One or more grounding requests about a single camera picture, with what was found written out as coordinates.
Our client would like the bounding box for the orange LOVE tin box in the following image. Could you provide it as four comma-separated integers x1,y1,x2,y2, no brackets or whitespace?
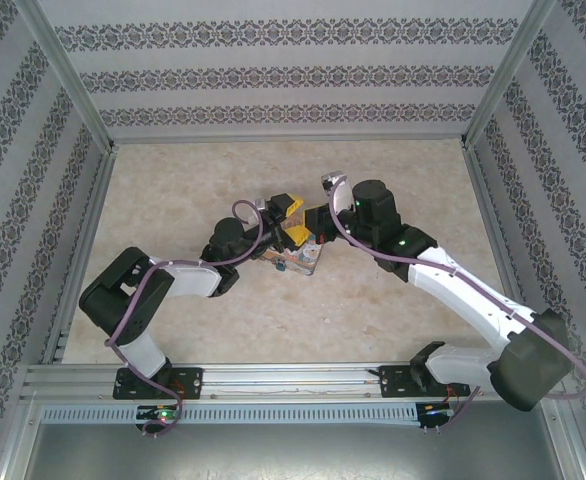
260,238,327,278

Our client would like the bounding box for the small board with green light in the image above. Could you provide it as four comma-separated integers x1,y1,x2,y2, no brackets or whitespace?
136,405,182,424
419,402,453,430

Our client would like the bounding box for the grey metal panel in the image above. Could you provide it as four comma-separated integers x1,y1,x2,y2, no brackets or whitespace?
20,422,574,480

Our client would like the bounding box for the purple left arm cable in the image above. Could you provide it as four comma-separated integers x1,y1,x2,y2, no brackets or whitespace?
103,199,267,440

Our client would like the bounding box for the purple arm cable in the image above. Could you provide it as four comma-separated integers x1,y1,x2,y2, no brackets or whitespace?
326,179,586,431
103,199,267,440

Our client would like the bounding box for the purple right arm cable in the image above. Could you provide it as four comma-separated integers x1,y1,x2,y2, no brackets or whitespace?
326,179,586,431

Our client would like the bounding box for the aluminium back rail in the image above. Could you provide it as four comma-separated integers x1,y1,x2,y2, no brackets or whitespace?
110,132,469,146

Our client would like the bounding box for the aluminium side rail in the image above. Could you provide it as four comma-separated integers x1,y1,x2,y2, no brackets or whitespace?
460,139,544,361
42,144,120,365

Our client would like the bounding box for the aluminium mounting rail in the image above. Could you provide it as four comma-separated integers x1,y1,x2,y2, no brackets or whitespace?
20,360,567,404

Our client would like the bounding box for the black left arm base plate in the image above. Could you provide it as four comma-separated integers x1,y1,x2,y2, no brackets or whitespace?
114,367,204,401

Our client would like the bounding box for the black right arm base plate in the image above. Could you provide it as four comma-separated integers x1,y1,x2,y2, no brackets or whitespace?
378,364,469,400

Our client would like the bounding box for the slotted grey cable duct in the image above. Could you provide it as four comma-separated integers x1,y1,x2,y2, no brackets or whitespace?
40,402,420,427

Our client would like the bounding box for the aluminium frame post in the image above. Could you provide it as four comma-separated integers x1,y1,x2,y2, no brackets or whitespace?
10,0,117,151
462,0,559,146

